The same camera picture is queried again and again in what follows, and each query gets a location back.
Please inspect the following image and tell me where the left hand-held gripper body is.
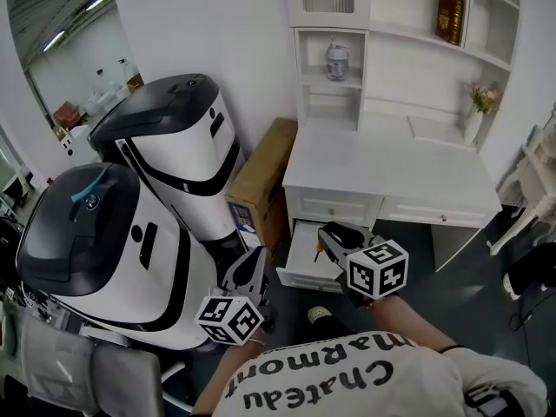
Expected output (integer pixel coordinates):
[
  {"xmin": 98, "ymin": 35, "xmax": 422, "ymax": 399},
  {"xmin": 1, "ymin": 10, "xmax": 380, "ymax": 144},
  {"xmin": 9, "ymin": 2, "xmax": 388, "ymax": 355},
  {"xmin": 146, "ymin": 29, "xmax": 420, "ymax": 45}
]
[{"xmin": 195, "ymin": 249, "xmax": 278, "ymax": 347}]

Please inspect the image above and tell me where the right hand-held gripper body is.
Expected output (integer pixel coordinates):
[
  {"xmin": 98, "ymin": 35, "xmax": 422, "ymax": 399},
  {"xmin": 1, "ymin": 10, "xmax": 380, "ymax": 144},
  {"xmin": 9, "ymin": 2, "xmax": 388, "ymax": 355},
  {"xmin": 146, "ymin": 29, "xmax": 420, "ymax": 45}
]
[{"xmin": 331, "ymin": 229, "xmax": 410, "ymax": 309}]

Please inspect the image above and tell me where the white drawer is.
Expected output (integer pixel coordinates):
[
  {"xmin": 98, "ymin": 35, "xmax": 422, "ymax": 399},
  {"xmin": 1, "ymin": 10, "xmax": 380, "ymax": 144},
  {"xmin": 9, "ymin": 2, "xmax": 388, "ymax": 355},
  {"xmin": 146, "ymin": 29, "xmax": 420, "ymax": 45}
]
[{"xmin": 275, "ymin": 218, "xmax": 349, "ymax": 295}]

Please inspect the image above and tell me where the person's right forearm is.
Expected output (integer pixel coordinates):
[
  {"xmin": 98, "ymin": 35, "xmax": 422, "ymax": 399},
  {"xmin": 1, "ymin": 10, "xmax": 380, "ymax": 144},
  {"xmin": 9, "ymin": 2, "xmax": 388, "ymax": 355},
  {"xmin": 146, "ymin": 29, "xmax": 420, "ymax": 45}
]
[{"xmin": 372, "ymin": 294, "xmax": 458, "ymax": 355}]

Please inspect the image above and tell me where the white black robot base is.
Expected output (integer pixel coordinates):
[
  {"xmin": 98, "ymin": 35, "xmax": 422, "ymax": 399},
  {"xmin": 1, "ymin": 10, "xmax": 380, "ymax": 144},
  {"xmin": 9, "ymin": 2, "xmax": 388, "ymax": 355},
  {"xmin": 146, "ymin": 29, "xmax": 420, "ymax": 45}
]
[{"xmin": 87, "ymin": 73, "xmax": 247, "ymax": 245}]

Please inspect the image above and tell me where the person's left forearm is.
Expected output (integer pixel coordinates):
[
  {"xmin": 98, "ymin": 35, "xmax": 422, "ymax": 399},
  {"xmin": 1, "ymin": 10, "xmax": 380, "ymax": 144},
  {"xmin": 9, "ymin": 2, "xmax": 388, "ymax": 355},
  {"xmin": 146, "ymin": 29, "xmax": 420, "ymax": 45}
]
[{"xmin": 190, "ymin": 340, "xmax": 264, "ymax": 416}]

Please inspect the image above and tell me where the person's black trouser leg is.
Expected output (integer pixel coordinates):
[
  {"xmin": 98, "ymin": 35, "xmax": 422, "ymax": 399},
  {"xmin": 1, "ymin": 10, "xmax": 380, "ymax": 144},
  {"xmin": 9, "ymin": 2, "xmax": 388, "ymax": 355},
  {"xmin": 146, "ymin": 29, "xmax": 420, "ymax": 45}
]
[{"xmin": 302, "ymin": 313, "xmax": 355, "ymax": 348}]

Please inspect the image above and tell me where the white desk with hutch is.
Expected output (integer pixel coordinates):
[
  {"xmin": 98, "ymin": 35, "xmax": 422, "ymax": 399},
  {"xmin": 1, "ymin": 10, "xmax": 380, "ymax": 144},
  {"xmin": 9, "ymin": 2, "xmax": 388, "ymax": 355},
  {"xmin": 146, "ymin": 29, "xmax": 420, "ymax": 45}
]
[{"xmin": 281, "ymin": 0, "xmax": 522, "ymax": 295}]

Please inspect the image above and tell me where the brown cardboard box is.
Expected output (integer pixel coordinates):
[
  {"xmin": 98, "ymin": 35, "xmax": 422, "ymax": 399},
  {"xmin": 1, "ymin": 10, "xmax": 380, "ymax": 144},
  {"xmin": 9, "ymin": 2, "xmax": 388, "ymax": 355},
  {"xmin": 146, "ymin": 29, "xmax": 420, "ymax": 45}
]
[{"xmin": 224, "ymin": 116, "xmax": 300, "ymax": 252}]

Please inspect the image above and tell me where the person's white printed shirt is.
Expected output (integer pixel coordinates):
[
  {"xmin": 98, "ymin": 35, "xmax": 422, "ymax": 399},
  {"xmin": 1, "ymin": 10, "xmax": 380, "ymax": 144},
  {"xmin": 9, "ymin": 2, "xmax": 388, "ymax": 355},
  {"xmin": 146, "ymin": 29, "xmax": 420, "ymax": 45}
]
[{"xmin": 211, "ymin": 330, "xmax": 549, "ymax": 417}]

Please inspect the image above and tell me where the white black robot blue tape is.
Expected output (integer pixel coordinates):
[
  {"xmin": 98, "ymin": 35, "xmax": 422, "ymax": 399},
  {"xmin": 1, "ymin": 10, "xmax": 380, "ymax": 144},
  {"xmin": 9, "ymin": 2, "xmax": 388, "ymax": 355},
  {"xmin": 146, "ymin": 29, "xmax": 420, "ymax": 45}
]
[{"xmin": 15, "ymin": 162, "xmax": 227, "ymax": 352}]

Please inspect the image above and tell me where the clear plastic water bottle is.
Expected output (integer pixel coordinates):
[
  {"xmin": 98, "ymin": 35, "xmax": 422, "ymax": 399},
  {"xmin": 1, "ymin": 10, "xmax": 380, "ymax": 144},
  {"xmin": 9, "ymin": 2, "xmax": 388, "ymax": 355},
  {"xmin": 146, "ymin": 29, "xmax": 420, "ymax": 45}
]
[{"xmin": 325, "ymin": 35, "xmax": 351, "ymax": 83}]

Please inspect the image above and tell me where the grey office chair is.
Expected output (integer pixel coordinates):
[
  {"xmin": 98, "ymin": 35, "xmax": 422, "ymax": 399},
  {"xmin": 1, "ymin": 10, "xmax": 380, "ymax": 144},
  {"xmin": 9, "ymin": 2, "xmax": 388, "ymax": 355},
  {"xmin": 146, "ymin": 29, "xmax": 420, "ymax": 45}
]
[{"xmin": 0, "ymin": 301, "xmax": 188, "ymax": 417}]

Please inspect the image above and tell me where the white ornate chair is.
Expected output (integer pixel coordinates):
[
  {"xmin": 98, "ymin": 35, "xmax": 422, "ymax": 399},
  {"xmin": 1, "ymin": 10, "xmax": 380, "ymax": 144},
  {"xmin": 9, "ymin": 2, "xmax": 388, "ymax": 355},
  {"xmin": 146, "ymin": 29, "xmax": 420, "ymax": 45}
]
[{"xmin": 486, "ymin": 115, "xmax": 556, "ymax": 256}]

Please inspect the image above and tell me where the white vase with pink flowers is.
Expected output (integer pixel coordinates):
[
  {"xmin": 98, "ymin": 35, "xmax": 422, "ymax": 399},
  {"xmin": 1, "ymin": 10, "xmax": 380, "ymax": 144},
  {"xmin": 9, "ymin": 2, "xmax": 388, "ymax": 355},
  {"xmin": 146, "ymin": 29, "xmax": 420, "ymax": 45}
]
[{"xmin": 462, "ymin": 80, "xmax": 501, "ymax": 147}]

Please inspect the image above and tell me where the red storage box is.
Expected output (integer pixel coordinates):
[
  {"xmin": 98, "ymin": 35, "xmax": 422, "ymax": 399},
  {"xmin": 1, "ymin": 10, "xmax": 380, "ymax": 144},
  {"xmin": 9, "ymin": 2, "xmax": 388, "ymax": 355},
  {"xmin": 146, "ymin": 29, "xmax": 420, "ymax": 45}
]
[{"xmin": 52, "ymin": 100, "xmax": 83, "ymax": 130}]

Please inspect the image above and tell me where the brown gold book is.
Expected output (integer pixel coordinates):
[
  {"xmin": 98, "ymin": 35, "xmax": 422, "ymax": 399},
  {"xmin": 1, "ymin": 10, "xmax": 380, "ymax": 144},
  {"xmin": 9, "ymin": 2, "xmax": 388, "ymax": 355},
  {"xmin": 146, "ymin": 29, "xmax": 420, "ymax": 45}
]
[{"xmin": 434, "ymin": 0, "xmax": 467, "ymax": 47}]

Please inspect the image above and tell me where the black floor cable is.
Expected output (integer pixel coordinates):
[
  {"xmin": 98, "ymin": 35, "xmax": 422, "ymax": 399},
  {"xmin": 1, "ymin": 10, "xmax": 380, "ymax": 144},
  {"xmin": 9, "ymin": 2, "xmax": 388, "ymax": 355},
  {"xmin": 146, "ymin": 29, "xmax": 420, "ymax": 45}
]
[{"xmin": 508, "ymin": 291, "xmax": 556, "ymax": 334}]

